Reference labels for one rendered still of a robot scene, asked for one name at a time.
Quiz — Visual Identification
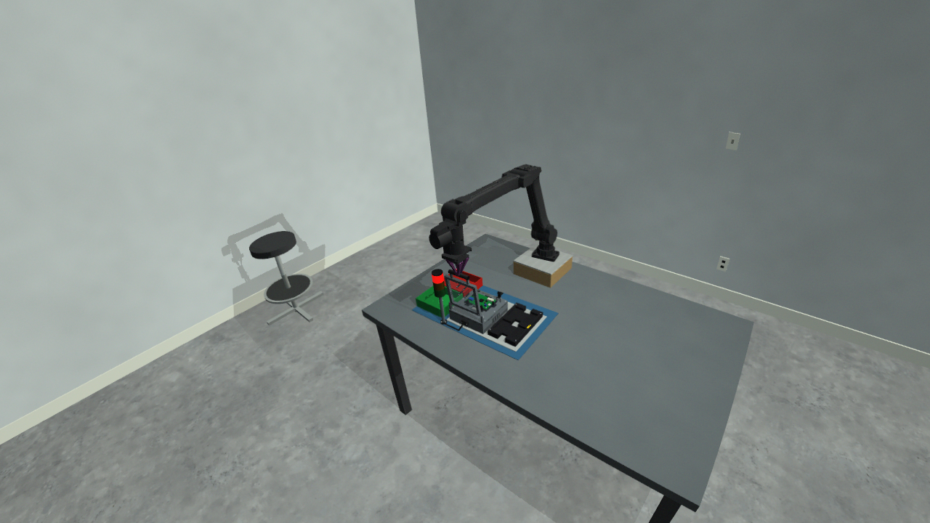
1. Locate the green circuit board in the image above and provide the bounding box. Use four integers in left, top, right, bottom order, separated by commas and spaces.
478, 294, 496, 309

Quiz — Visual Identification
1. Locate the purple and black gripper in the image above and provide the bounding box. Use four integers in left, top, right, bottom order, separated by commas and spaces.
442, 239, 472, 276

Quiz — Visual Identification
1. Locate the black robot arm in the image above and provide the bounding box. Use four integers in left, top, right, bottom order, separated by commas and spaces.
429, 164, 559, 262

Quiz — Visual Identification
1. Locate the red bin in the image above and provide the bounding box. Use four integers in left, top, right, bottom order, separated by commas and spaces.
444, 271, 482, 289

